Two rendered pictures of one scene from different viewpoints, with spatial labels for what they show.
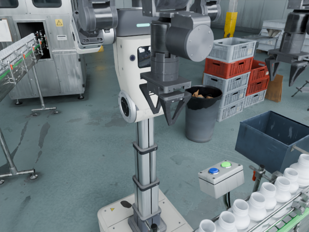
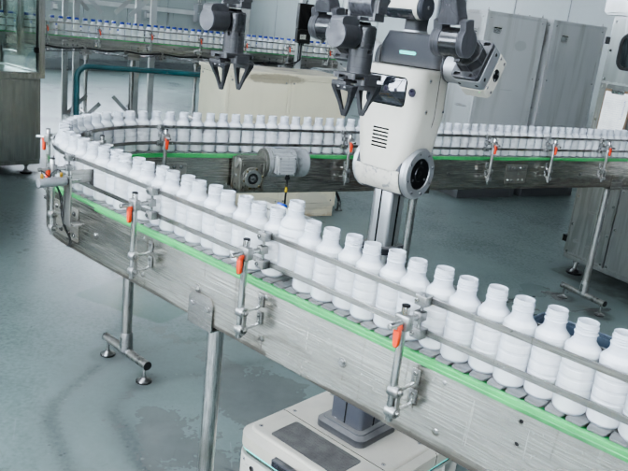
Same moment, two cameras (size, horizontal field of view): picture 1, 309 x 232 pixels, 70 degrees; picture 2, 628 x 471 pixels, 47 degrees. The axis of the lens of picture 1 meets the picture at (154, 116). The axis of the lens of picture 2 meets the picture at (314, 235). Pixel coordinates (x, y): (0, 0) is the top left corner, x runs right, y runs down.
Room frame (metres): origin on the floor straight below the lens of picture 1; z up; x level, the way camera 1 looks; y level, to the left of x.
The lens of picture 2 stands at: (0.13, -2.03, 1.59)
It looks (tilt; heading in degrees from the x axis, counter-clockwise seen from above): 16 degrees down; 73
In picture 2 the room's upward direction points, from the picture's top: 7 degrees clockwise
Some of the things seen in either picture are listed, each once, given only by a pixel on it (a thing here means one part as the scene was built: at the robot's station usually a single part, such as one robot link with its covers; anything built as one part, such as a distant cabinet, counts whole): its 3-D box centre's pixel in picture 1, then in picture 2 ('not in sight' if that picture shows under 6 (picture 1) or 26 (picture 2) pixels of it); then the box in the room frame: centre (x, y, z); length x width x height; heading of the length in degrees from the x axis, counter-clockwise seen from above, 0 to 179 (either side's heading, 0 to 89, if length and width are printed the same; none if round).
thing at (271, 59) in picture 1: (279, 67); (360, 95); (0.69, -0.40, 1.44); 0.07 x 0.07 x 0.09; 31
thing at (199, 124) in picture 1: (201, 114); not in sight; (2.50, -0.59, 0.32); 0.45 x 0.45 x 0.64
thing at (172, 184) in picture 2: not in sight; (171, 200); (0.30, -0.08, 1.08); 0.06 x 0.06 x 0.17
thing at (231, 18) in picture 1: (230, 26); not in sight; (10.51, -3.34, 0.55); 0.40 x 0.40 x 1.10; 32
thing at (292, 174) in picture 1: (284, 191); (276, 241); (0.52, -0.42, 1.08); 0.06 x 0.06 x 0.17
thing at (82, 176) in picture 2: not in sight; (68, 209); (0.01, 0.23, 0.96); 0.23 x 0.10 x 0.27; 32
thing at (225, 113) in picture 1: (221, 106); not in sight; (3.20, -1.08, 0.11); 0.61 x 0.41 x 0.22; 127
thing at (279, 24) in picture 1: (284, 37); not in sight; (7.53, -4.23, 0.50); 1.23 x 1.05 x 1.00; 120
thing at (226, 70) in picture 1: (228, 64); not in sight; (3.21, -1.08, 0.78); 0.61 x 0.41 x 0.22; 128
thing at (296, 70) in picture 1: (290, 70); (349, 95); (0.66, -0.41, 1.44); 0.07 x 0.07 x 0.09; 31
